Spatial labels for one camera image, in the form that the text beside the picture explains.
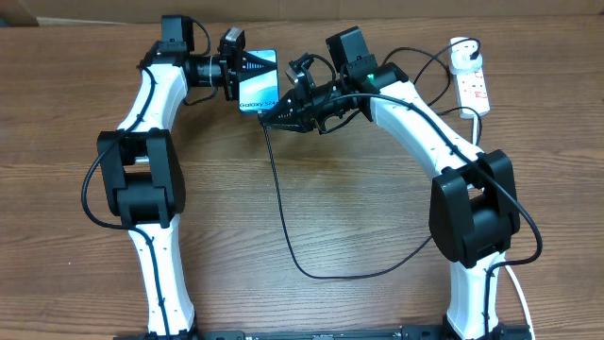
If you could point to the white charger plug adapter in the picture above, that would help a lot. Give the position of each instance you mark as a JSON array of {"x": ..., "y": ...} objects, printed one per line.
[{"x": 461, "y": 61}]

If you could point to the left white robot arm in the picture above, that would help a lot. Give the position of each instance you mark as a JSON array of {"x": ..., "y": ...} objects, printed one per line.
[{"x": 142, "y": 176}]

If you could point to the blue Galaxy smartphone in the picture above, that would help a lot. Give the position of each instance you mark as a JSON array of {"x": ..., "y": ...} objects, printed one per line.
[{"x": 257, "y": 92}]

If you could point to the white power strip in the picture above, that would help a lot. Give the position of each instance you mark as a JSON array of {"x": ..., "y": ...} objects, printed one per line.
[{"x": 471, "y": 89}]

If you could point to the brown cardboard wall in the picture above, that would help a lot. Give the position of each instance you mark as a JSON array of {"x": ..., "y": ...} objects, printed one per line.
[{"x": 64, "y": 12}]

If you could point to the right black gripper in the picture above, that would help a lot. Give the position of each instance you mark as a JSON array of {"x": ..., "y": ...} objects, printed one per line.
[{"x": 307, "y": 116}]

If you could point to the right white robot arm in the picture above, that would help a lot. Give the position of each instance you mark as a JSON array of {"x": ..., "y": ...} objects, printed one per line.
[{"x": 473, "y": 210}]

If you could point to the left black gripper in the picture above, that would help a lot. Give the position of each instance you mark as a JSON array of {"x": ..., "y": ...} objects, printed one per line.
[{"x": 250, "y": 65}]

